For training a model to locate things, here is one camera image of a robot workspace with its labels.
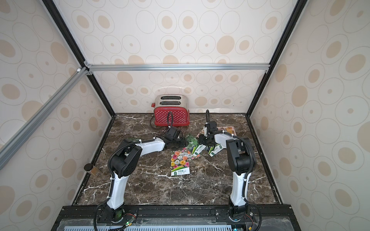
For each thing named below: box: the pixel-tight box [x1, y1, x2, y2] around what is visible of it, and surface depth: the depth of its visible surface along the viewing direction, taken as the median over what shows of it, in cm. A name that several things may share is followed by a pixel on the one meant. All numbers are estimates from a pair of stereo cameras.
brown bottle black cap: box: [83, 163, 101, 178], surface depth 83 cm
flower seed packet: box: [170, 147, 195, 177], surface depth 94 cm
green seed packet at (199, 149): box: [192, 143, 207, 157], surface depth 99 cm
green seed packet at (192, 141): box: [186, 135, 199, 149], surface depth 104 cm
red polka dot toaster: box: [151, 94, 191, 127], surface depth 108 cm
